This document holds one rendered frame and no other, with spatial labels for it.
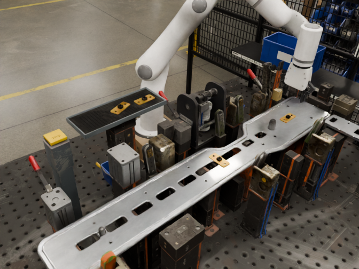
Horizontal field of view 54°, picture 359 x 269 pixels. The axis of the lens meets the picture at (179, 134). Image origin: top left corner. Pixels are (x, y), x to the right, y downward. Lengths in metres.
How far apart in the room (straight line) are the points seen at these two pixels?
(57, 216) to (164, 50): 0.82
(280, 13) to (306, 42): 0.16
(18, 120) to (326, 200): 2.75
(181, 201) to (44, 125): 2.38
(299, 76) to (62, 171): 1.02
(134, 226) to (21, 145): 2.21
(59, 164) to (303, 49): 1.03
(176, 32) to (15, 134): 2.18
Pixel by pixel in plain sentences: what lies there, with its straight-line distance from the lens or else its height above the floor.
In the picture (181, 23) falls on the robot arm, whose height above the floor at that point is 1.40.
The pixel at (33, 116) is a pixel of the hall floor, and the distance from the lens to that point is 3.58.
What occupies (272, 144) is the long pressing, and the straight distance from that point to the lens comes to 1.51.
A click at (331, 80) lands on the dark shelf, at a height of 1.03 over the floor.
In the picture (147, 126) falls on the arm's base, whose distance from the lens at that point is 1.80.
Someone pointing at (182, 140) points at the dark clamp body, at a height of 1.03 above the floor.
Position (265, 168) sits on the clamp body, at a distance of 1.32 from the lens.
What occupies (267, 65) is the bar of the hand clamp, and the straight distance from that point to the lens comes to 1.66.
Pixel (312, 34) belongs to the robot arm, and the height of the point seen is 1.41.
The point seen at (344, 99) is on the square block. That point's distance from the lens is 1.85.
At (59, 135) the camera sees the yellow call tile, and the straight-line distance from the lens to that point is 1.27.
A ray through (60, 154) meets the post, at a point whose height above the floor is 1.10.
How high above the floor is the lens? 1.90
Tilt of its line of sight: 37 degrees down
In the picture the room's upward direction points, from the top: 2 degrees clockwise
